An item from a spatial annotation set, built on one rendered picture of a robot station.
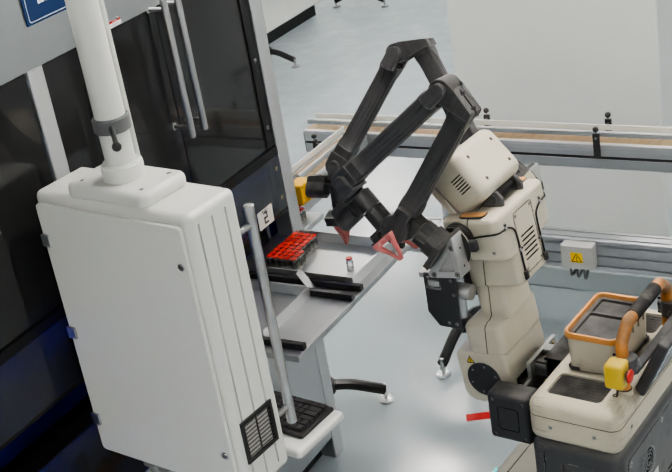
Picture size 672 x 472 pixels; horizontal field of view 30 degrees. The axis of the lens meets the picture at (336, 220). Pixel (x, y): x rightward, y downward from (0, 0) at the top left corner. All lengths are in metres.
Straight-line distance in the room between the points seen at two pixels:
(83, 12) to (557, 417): 1.52
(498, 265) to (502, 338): 0.21
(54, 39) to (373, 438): 2.09
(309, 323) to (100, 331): 0.73
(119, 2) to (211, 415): 1.11
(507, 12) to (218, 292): 2.50
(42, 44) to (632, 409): 1.70
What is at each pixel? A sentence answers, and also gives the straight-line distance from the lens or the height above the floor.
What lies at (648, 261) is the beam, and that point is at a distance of 4.55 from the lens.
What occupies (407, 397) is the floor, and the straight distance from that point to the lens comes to 4.81.
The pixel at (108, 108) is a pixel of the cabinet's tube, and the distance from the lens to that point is 2.82.
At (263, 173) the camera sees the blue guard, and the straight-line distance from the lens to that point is 3.93.
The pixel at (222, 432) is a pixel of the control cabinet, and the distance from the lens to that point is 2.97.
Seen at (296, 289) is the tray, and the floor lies 0.90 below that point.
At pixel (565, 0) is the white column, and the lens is 4.92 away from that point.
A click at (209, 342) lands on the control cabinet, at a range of 2.85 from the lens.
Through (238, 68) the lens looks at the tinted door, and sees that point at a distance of 3.81.
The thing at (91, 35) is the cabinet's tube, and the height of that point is 1.93.
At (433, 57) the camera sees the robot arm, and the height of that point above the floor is 1.52.
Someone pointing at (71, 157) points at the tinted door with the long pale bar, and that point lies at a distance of 3.24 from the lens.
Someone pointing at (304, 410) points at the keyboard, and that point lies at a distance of 3.30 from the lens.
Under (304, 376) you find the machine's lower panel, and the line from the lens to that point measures 4.27.
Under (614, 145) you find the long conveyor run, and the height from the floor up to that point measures 0.93.
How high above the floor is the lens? 2.60
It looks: 24 degrees down
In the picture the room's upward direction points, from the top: 10 degrees counter-clockwise
